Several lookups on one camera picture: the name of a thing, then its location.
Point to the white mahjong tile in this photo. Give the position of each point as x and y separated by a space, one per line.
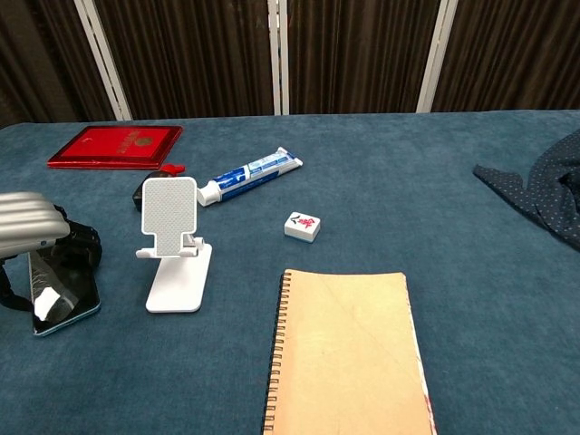
302 225

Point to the white phone stand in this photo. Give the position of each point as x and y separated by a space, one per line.
170 213

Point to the black smartphone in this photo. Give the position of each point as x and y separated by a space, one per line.
59 312

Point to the blue white toothpaste tube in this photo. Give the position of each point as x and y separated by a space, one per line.
244 176

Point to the white screen frame post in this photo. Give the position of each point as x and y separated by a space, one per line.
437 54
104 59
278 54

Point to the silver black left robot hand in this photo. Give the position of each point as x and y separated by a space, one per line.
31 222

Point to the tan spiral notebook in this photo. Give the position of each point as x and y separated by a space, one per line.
344 353

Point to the navy dotted cloth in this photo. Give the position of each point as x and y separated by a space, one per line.
544 186

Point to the blue velvet tablecloth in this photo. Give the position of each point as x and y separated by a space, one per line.
408 181

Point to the brown pleated screen fabric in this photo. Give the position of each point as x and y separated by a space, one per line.
204 54

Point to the red certificate folder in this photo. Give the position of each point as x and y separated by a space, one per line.
113 147

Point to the black object with red cap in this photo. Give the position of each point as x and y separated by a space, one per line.
137 197

